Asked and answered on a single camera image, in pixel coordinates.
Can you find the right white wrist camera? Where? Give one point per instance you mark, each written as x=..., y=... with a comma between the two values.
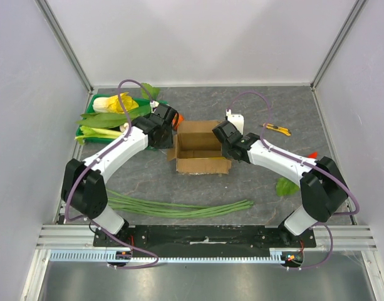
x=236, y=119

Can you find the yellow napa cabbage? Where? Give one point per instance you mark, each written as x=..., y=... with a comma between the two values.
x=112, y=104

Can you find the white slotted cable duct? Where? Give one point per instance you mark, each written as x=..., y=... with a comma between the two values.
x=113, y=256

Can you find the green bok choy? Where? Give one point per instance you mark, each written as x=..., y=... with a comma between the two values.
x=89, y=134

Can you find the green long beans bunch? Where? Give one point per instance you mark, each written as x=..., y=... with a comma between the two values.
x=161, y=209

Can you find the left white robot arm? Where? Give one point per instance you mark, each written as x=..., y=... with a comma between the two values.
x=84, y=181

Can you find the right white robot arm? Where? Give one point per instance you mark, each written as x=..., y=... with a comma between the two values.
x=322, y=187

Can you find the yellow utility knife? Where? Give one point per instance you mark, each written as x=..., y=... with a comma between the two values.
x=276, y=128

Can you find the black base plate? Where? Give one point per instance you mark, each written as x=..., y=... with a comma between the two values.
x=150, y=236

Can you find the white mushroom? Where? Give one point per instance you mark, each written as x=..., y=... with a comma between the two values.
x=124, y=127

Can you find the green leafy vegetable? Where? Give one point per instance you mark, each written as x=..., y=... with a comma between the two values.
x=111, y=120

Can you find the green leaf behind tray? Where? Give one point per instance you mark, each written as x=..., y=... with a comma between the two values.
x=148, y=91

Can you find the green lettuce leaf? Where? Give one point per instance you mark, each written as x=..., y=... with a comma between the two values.
x=285, y=187

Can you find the orange toy pumpkin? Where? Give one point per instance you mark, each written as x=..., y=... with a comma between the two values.
x=178, y=119

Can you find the brown cardboard express box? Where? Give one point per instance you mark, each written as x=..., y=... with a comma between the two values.
x=197, y=150

